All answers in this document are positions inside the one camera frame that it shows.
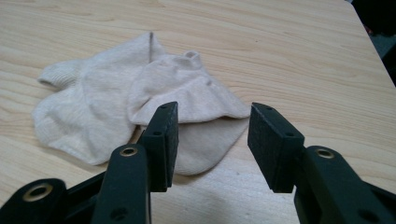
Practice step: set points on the cream ankle sock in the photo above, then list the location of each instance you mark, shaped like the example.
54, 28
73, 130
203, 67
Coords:
93, 109
193, 90

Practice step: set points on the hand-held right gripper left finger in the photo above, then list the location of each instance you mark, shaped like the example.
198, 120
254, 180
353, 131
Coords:
160, 146

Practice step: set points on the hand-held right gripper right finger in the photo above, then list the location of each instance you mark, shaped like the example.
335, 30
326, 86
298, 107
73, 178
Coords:
274, 146

